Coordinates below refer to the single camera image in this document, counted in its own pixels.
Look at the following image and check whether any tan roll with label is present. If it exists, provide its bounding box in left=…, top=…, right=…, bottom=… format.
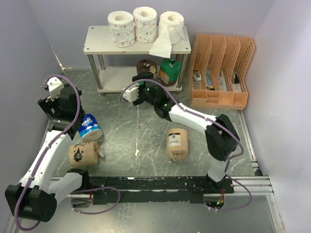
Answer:
left=167, top=128, right=189, bottom=162

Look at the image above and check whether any blue Tempo roll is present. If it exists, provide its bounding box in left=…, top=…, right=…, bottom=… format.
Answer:
left=78, top=114, right=103, bottom=142

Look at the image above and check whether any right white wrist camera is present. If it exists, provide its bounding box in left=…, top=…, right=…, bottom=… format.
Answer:
left=121, top=86, right=138, bottom=102

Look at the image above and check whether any aluminium extrusion rail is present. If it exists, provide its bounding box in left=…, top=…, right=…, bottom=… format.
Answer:
left=228, top=160, right=275, bottom=196

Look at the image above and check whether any orange plastic file organizer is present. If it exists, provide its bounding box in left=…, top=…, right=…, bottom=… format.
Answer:
left=188, top=34, right=255, bottom=110

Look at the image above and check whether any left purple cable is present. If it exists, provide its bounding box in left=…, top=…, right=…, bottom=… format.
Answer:
left=13, top=74, right=121, bottom=231

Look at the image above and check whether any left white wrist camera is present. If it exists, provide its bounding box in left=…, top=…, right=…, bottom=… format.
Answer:
left=42, top=76, right=64, bottom=100

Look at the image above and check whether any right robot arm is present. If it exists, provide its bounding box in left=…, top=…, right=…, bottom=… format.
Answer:
left=123, top=72, right=241, bottom=193

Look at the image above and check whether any rose-print roll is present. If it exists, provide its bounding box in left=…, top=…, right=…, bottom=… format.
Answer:
left=107, top=11, right=135, bottom=48
left=133, top=7, right=157, bottom=43

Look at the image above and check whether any plain white paper towel roll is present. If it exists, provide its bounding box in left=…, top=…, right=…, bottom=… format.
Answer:
left=149, top=11, right=185, bottom=58

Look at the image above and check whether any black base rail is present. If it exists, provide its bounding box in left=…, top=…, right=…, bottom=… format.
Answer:
left=60, top=176, right=235, bottom=206

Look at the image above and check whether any green roll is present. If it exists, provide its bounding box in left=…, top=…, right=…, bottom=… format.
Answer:
left=158, top=58, right=181, bottom=86
left=136, top=59, right=157, bottom=78

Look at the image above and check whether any brown wrapped roll black print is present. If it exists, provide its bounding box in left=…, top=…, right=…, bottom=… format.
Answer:
left=68, top=141, right=105, bottom=168

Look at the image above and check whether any white two-tier shelf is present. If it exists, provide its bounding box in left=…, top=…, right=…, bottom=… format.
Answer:
left=83, top=26, right=192, bottom=94

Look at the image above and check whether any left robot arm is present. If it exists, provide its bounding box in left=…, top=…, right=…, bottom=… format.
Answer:
left=5, top=84, right=91, bottom=222

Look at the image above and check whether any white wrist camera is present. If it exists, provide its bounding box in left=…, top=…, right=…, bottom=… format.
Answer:
left=121, top=86, right=138, bottom=102
left=42, top=76, right=64, bottom=100

